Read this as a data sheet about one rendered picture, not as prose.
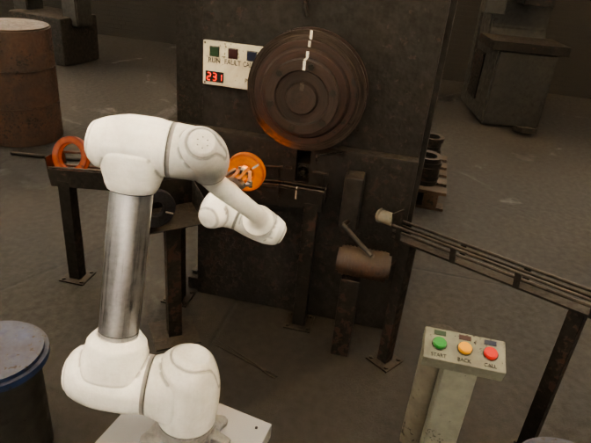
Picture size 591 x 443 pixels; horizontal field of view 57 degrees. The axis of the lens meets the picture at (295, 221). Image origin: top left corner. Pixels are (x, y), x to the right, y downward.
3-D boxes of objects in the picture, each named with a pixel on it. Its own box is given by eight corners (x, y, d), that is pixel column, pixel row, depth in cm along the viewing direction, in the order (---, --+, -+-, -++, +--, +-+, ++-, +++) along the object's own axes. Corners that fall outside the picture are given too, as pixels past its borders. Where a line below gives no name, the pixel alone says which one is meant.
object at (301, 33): (249, 136, 232) (254, 20, 210) (359, 154, 225) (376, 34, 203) (244, 141, 226) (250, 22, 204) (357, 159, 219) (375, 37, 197)
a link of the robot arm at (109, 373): (139, 430, 137) (50, 418, 136) (154, 395, 153) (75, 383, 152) (173, 123, 119) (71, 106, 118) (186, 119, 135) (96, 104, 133)
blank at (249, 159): (244, 194, 219) (241, 198, 216) (220, 163, 214) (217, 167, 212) (273, 176, 212) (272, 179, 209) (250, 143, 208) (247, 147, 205)
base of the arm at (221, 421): (212, 475, 139) (215, 460, 137) (137, 443, 144) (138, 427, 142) (242, 425, 155) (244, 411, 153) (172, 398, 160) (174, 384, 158)
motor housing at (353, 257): (327, 336, 257) (341, 237, 232) (374, 345, 254) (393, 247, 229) (323, 354, 246) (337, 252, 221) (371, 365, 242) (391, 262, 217)
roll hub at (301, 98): (266, 125, 217) (270, 53, 204) (335, 135, 213) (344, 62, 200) (262, 129, 212) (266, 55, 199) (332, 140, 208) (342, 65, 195)
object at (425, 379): (399, 426, 213) (426, 319, 189) (431, 433, 211) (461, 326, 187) (398, 451, 202) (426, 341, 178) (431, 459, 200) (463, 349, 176)
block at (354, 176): (340, 217, 243) (347, 167, 232) (359, 221, 242) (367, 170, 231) (337, 228, 234) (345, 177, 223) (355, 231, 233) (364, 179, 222)
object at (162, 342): (135, 325, 252) (127, 182, 219) (193, 315, 262) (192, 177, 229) (143, 354, 236) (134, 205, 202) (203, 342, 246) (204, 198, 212)
